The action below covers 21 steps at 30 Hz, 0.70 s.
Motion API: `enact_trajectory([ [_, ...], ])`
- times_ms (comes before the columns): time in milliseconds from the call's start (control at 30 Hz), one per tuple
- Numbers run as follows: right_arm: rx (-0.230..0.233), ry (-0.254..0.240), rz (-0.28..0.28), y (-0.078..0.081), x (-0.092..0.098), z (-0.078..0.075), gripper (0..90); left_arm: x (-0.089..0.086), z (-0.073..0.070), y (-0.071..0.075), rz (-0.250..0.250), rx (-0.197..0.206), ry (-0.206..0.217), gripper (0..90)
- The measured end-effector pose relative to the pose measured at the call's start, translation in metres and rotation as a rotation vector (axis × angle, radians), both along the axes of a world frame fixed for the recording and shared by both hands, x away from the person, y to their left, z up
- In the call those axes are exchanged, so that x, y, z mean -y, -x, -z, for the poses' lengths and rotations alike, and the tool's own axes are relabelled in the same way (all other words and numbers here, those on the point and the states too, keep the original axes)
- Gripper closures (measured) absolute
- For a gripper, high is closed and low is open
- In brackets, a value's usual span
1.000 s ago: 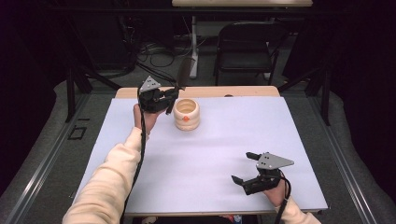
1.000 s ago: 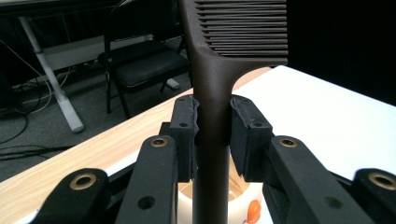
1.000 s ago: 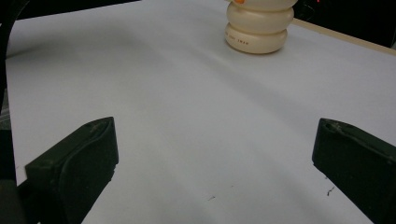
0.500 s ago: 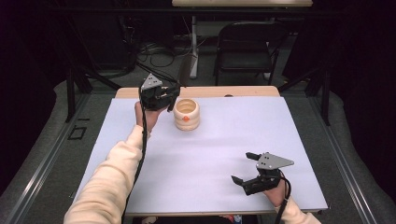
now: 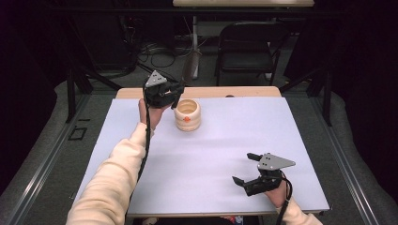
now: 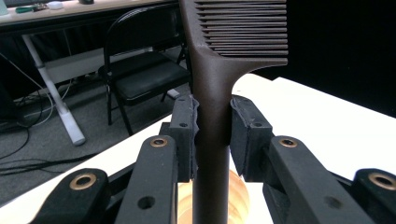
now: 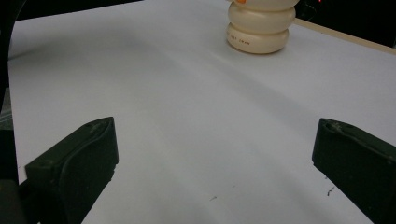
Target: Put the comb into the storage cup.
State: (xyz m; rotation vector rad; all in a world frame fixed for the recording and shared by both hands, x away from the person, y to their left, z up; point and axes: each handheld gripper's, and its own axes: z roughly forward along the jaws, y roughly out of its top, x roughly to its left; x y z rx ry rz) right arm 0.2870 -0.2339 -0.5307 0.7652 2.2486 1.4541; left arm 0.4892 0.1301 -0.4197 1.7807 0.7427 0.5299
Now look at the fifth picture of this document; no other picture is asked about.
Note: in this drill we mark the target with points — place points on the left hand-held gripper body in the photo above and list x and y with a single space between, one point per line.
156 92

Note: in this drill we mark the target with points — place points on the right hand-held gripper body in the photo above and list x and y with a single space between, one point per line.
269 175

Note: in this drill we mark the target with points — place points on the cream ringed cup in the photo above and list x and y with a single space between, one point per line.
187 117

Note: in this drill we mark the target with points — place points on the dark brown comb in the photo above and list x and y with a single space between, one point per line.
190 67

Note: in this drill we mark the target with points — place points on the person's right hand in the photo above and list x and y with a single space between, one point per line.
277 197

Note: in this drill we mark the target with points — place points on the person's left hand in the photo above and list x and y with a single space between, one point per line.
153 115

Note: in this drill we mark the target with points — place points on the white table mat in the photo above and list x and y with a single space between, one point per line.
212 162

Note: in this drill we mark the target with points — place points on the white metal desk leg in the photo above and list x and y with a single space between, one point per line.
195 47

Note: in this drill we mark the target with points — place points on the black metal stand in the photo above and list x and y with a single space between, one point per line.
81 87
316 84

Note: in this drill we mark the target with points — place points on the black folding chair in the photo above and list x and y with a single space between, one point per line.
247 53

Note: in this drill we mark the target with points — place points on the background desk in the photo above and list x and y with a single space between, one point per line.
244 3

